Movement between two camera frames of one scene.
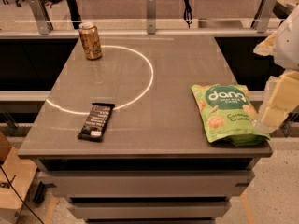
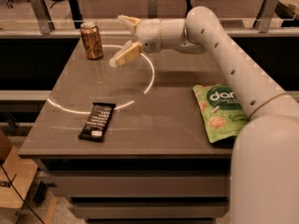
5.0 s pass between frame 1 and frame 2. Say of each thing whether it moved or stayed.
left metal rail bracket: stayed
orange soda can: stayed
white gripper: moved
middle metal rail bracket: stayed
